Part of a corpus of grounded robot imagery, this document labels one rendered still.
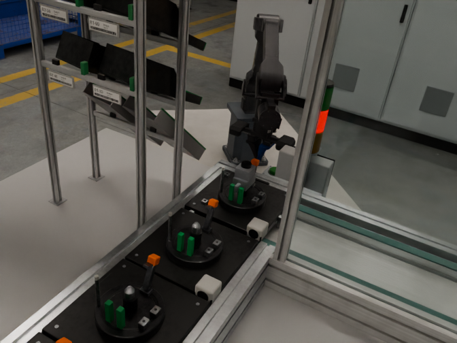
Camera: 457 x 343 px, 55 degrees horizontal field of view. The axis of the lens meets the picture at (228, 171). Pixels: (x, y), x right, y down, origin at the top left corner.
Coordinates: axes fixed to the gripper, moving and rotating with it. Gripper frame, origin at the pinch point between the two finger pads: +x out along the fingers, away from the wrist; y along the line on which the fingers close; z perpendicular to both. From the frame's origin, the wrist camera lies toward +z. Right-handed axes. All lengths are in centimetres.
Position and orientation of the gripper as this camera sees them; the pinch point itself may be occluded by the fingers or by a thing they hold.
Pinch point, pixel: (259, 151)
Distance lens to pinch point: 129.3
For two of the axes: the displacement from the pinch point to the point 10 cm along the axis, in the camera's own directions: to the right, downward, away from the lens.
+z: 4.8, -4.3, 7.6
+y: -8.7, -3.3, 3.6
